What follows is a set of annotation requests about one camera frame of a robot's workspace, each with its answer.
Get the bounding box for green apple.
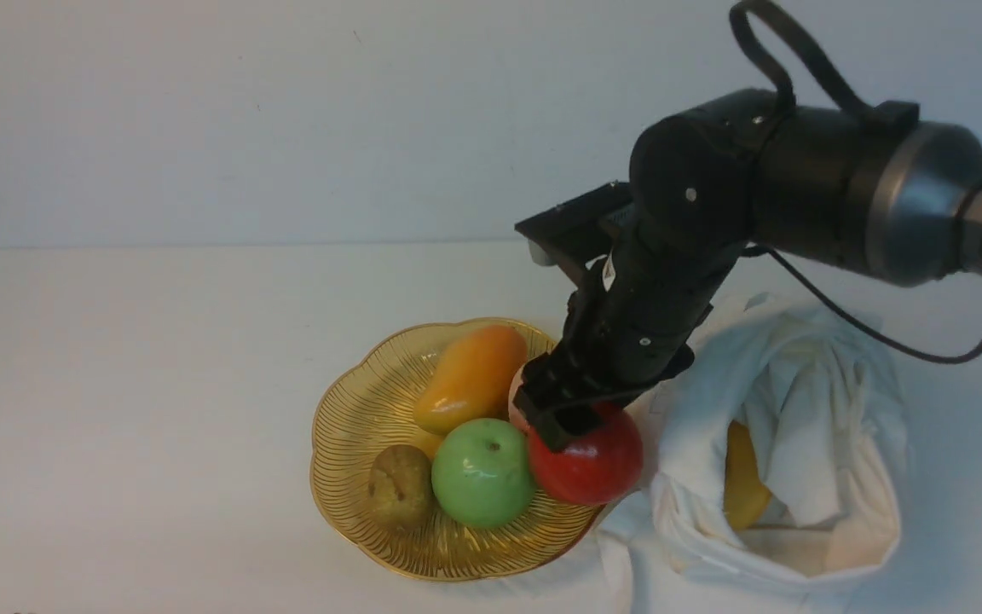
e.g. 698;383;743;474
431;417;537;530

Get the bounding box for black cable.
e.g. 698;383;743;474
728;0;982;366

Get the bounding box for brown kiwi fruit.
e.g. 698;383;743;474
367;444;434;531

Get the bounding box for yellow fruit in bag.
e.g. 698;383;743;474
722;422;772;531

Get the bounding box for pink peach with leaf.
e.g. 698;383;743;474
507;365;533;434

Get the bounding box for red apple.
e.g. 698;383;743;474
527;402;644;506

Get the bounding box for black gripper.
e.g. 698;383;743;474
515;224;747;452

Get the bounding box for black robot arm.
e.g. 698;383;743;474
515;89;982;452

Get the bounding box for white cloth bag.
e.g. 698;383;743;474
595;293;908;613

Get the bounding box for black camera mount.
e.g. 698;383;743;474
514;182;633;287

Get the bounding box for orange yellow mango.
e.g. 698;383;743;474
413;325;529;437

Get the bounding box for gold wire fruit plate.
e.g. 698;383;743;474
309;317;603;582

